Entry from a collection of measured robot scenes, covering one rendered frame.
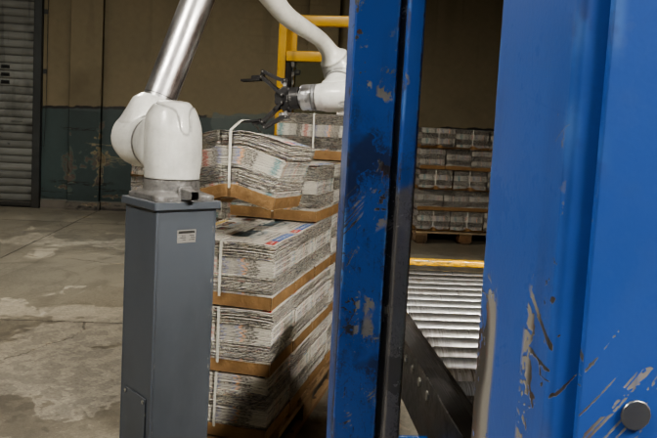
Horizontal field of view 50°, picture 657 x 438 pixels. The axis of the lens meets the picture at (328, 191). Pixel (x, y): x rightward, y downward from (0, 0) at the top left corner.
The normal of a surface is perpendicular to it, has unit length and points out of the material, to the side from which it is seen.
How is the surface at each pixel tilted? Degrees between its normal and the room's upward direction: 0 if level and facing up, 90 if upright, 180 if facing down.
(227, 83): 90
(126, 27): 90
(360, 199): 90
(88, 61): 90
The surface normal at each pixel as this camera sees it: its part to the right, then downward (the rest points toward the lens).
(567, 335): 0.07, 0.09
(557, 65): -1.00, -0.04
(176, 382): 0.65, 0.11
